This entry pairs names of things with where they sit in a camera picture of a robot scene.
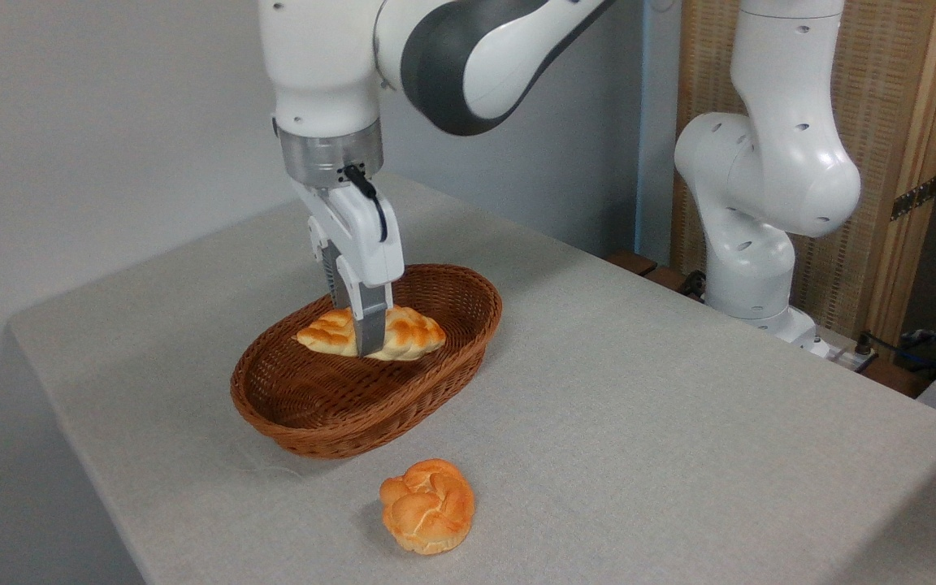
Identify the wooden woven folding screen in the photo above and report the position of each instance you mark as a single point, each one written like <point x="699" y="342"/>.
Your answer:
<point x="882" y="122"/>

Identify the metal screen hinge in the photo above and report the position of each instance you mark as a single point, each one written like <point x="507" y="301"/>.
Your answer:
<point x="915" y="197"/>

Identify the brown wicker oval basket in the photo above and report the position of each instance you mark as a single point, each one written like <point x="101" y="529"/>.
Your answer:
<point x="330" y="398"/>

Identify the grey tablecloth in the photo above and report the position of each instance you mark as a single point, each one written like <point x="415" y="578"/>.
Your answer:
<point x="679" y="447"/>

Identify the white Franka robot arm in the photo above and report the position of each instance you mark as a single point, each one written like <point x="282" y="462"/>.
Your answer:
<point x="760" y="162"/>

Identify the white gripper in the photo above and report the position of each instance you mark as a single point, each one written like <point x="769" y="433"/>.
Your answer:
<point x="362" y="244"/>

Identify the light blue vertical pole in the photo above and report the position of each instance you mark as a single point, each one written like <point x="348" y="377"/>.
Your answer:
<point x="643" y="162"/>

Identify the long braided bread loaf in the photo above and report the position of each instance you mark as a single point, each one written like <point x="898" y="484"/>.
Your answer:
<point x="413" y="333"/>

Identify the round knotted bread roll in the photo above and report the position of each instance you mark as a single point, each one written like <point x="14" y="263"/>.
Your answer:
<point x="427" y="512"/>

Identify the silver metal wrist flange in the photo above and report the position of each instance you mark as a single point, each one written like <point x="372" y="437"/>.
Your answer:
<point x="318" y="158"/>

